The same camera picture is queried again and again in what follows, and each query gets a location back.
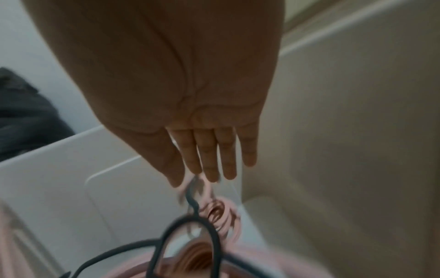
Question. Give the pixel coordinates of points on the dark grey cloth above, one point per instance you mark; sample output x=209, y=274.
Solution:
x=27, y=119

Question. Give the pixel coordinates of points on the bunch of pink clothes hangers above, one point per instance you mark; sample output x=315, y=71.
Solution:
x=220, y=214

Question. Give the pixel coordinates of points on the black clothes hanger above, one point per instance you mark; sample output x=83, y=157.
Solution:
x=209, y=230

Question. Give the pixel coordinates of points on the person's right hand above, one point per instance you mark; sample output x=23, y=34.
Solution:
x=165, y=76

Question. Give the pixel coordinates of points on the white storage bin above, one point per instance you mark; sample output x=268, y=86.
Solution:
x=51, y=176

